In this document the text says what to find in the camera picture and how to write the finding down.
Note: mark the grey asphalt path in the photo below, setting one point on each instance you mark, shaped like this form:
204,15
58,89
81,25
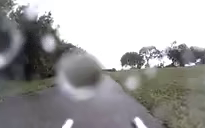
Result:
103,110

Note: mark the robot's own part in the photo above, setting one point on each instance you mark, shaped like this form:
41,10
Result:
139,122
68,123

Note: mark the dense dark trees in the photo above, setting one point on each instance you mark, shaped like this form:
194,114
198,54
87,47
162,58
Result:
33,56

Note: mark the row of trees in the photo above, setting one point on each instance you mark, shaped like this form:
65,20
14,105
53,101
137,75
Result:
176,55

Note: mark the grass slope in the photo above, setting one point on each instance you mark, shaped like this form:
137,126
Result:
176,90

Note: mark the grass verge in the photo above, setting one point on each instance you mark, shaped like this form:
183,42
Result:
13,87

